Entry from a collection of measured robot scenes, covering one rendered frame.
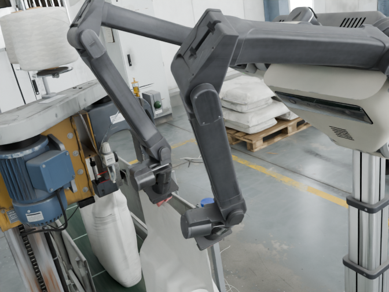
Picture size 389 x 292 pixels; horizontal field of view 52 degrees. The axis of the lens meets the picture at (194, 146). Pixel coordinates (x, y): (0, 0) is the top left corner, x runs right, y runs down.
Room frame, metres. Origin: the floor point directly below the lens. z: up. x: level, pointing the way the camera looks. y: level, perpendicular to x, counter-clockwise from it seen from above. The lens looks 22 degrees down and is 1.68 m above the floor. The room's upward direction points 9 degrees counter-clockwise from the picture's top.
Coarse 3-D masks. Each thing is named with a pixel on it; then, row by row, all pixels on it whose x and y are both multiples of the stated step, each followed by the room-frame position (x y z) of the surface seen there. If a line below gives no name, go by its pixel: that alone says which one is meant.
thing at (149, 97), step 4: (144, 92) 1.52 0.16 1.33; (148, 92) 1.50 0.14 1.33; (152, 92) 1.49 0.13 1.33; (156, 92) 1.48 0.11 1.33; (144, 96) 1.50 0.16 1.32; (148, 96) 1.47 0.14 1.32; (152, 96) 1.46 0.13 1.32; (156, 96) 1.47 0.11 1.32; (160, 96) 1.48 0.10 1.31; (148, 100) 1.48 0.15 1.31; (152, 100) 1.46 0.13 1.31; (156, 100) 1.47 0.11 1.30; (160, 100) 1.48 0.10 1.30; (152, 104) 1.46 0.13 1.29; (152, 108) 1.46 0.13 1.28; (160, 108) 1.48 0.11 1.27; (160, 112) 1.47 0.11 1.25
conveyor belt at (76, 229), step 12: (72, 204) 2.53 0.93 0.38; (72, 216) 2.36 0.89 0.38; (72, 228) 2.20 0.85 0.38; (84, 228) 2.18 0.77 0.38; (84, 240) 2.04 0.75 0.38; (84, 252) 1.92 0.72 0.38; (96, 264) 1.78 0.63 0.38; (96, 276) 1.68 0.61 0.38; (108, 276) 1.67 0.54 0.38; (96, 288) 1.59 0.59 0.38; (108, 288) 1.58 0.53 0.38; (120, 288) 1.56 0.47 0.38; (132, 288) 1.55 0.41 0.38; (144, 288) 1.54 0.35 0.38
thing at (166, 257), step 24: (144, 192) 1.31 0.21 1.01; (144, 216) 1.35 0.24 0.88; (168, 216) 1.11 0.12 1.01; (144, 240) 1.27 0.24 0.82; (168, 240) 1.16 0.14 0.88; (192, 240) 0.97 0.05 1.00; (144, 264) 1.19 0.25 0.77; (168, 264) 1.10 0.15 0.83; (192, 264) 1.00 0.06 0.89; (168, 288) 1.01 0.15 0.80; (192, 288) 0.97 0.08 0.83; (216, 288) 1.01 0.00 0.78
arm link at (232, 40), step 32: (192, 32) 0.61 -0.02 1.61; (224, 32) 0.55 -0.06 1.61; (256, 32) 0.58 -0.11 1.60; (288, 32) 0.60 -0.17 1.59; (320, 32) 0.63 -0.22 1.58; (352, 32) 0.65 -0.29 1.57; (192, 64) 0.58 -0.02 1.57; (224, 64) 0.56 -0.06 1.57; (320, 64) 0.64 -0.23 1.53; (352, 64) 0.66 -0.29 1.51; (384, 64) 0.65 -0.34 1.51
